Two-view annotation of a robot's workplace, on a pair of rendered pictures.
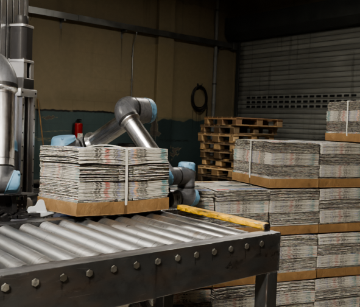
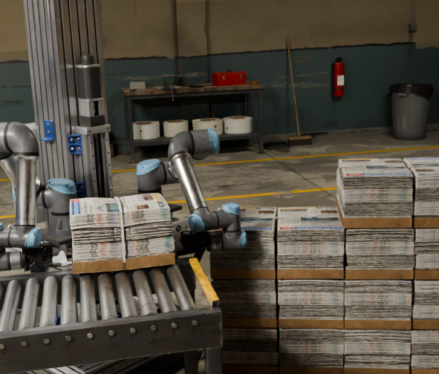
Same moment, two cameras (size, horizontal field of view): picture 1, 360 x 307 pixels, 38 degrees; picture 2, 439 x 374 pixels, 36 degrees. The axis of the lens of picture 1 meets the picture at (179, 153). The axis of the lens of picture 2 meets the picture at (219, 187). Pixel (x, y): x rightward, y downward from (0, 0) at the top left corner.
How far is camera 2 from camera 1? 1.41 m
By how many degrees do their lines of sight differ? 30
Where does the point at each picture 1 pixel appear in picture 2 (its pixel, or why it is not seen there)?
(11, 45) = (79, 86)
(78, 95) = (338, 27)
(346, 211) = not seen: outside the picture
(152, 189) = (154, 246)
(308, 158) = (397, 194)
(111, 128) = not seen: hidden behind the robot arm
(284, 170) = (362, 208)
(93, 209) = (89, 267)
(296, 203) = (382, 245)
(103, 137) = not seen: hidden behind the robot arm
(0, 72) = (18, 144)
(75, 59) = not seen: outside the picture
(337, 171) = not seen: outside the picture
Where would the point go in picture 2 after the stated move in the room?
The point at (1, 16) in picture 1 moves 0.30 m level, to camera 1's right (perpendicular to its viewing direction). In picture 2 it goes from (66, 60) to (120, 60)
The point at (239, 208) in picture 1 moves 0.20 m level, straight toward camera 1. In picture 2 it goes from (306, 248) to (283, 262)
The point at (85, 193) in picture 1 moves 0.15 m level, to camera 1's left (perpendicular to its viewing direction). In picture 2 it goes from (82, 253) to (50, 248)
